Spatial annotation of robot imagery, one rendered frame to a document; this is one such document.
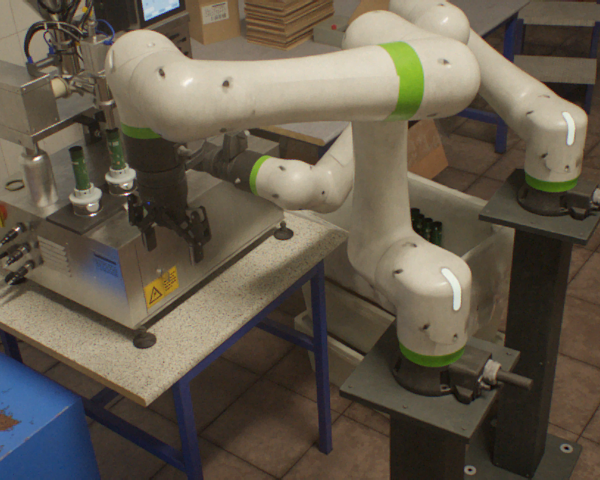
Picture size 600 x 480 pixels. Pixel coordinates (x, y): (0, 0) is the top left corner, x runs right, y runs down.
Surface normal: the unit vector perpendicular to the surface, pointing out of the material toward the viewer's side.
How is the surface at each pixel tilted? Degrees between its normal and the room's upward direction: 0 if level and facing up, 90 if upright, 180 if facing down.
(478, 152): 0
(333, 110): 106
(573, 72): 0
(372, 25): 31
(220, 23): 90
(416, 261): 13
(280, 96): 76
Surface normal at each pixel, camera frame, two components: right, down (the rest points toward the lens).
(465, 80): 0.49, 0.19
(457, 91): 0.48, 0.46
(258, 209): 0.80, 0.29
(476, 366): -0.06, -0.84
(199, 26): -0.85, 0.33
